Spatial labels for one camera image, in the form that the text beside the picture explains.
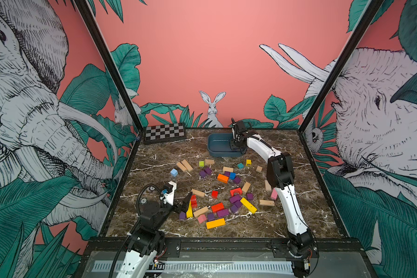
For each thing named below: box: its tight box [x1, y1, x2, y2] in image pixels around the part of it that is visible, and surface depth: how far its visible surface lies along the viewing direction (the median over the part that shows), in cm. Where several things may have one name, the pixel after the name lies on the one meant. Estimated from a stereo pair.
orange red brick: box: [210, 202, 225, 214], surface depth 87 cm
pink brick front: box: [197, 214, 207, 224], surface depth 83 cm
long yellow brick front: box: [206, 217, 227, 230], surface depth 81 cm
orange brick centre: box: [217, 173, 229, 184], surface depth 97 cm
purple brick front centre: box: [216, 209, 230, 218], surface depth 85 cm
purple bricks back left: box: [199, 166, 212, 178], surface depth 100 cm
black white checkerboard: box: [143, 122, 187, 145], surface depth 117 cm
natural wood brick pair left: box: [176, 158, 193, 172], surface depth 103 cm
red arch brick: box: [229, 187, 243, 197], surface depth 92 cm
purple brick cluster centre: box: [228, 194, 243, 213], surface depth 88 cm
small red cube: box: [211, 189, 219, 200], surface depth 92 cm
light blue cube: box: [170, 167, 179, 177], surface depth 98 cm
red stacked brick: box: [190, 194, 198, 209], surface depth 89 cm
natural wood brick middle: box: [191, 188, 206, 197], surface depth 92 cm
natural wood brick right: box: [259, 199, 276, 207], surface depth 89 cm
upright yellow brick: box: [185, 201, 194, 219], surface depth 84 cm
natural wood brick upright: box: [241, 181, 251, 193], surface depth 93 cm
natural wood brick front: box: [193, 206, 209, 217], surface depth 86 cm
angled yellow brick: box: [239, 196, 258, 215], surface depth 88 cm
